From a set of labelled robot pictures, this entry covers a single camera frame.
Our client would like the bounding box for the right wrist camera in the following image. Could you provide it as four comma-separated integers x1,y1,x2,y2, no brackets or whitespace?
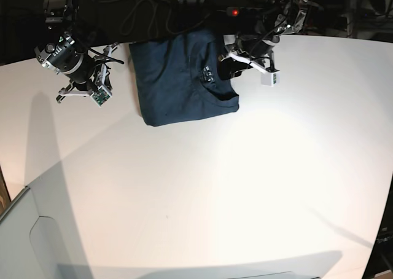
90,86,112,107

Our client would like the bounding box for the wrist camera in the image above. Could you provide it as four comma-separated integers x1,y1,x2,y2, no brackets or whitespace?
90,86,112,107
260,71,280,87

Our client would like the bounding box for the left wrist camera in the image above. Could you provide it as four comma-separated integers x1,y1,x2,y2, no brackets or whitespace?
260,71,280,87

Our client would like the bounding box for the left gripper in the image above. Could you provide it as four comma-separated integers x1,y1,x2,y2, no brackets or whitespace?
217,35,280,79

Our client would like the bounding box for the grey looped cable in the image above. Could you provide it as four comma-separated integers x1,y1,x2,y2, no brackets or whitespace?
120,0,212,36

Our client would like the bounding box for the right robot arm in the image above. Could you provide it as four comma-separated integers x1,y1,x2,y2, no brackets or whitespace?
34,0,124,107

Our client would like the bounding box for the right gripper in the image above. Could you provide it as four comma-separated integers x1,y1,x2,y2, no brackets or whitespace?
56,42,119,103

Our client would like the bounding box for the grey panel at table corner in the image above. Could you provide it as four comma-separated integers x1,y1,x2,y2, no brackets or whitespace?
0,186,93,279

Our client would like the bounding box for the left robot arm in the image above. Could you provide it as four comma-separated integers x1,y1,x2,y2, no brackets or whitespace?
217,0,311,87

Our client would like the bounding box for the dark blue T-shirt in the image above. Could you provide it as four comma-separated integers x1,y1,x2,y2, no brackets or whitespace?
130,29,239,127

